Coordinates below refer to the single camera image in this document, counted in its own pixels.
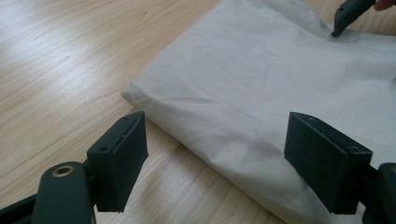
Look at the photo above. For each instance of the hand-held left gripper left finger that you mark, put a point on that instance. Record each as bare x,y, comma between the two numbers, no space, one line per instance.
120,165

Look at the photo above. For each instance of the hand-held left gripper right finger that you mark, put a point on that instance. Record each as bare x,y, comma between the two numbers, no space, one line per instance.
323,161

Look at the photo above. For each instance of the beige short-sleeved shirt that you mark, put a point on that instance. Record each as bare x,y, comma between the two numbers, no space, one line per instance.
249,77

